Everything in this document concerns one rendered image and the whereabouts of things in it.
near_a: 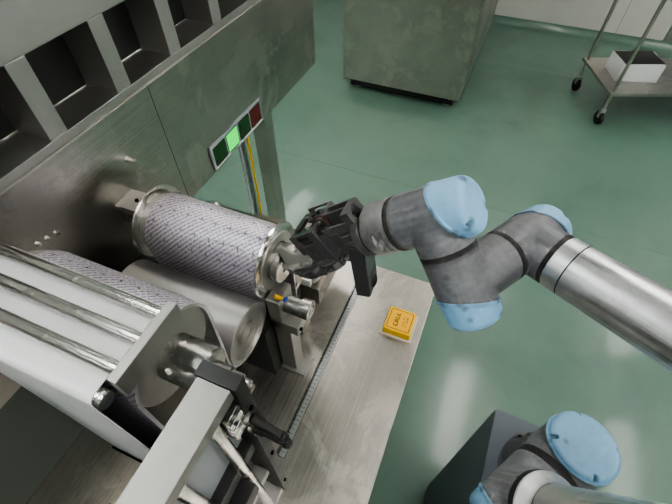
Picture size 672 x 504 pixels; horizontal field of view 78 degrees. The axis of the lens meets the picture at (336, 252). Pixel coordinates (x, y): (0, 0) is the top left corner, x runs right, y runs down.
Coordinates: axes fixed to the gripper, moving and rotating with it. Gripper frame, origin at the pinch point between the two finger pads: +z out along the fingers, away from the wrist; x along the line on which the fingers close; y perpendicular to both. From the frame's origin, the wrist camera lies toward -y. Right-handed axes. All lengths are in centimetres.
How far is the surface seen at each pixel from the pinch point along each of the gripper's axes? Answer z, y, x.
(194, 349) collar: -5.1, 8.3, 23.5
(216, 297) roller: 10.5, 4.0, 9.6
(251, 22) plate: 19, 34, -55
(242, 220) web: 5.7, 10.1, -2.5
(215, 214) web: 9.5, 13.5, -1.8
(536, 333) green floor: 22, -148, -90
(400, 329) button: 7.1, -39.2, -14.2
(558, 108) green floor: 24, -145, -304
